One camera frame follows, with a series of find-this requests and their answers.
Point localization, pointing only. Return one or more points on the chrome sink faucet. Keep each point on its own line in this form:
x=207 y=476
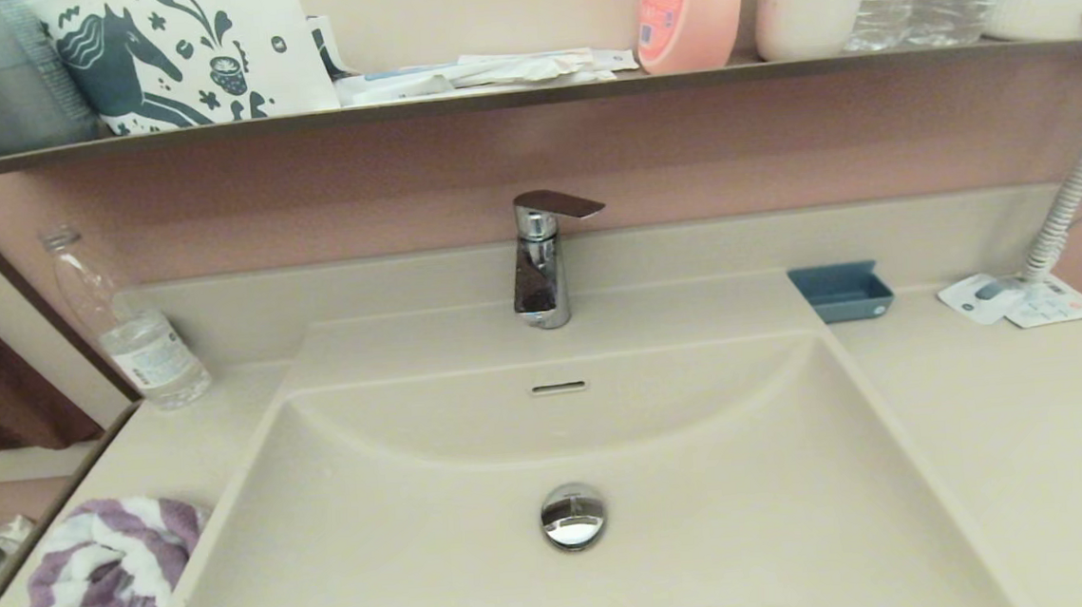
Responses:
x=539 y=275

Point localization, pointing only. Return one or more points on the purple white striped towel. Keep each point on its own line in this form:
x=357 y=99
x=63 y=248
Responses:
x=94 y=582

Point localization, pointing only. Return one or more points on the white ceramic sink basin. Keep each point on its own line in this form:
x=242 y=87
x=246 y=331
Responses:
x=706 y=482

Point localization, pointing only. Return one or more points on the chrome drain stopper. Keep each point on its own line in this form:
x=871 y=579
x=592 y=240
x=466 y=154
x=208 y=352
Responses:
x=573 y=520

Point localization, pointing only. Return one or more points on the white packets on shelf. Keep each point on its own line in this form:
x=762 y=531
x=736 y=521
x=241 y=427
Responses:
x=524 y=67

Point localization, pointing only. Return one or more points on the small white packet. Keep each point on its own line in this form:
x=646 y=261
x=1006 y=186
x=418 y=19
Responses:
x=617 y=58

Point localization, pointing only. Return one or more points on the white sachet packet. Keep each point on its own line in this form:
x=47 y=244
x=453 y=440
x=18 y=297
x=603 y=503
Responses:
x=393 y=90

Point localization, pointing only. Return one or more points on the blue plastic soap tray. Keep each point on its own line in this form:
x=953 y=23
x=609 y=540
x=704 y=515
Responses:
x=844 y=299

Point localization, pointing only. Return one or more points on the pink plastic bottle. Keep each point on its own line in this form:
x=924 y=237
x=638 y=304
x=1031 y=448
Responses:
x=702 y=16

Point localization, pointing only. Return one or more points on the white bag with horse print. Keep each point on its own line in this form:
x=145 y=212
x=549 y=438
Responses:
x=277 y=65

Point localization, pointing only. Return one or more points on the clear bottle with white label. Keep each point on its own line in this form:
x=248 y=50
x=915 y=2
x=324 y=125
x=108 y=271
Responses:
x=149 y=355

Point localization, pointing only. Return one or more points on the white card with grey spot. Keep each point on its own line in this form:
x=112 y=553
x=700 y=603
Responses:
x=960 y=298

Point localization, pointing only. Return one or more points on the grey translucent container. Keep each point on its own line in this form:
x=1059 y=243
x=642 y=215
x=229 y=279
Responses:
x=3 y=94

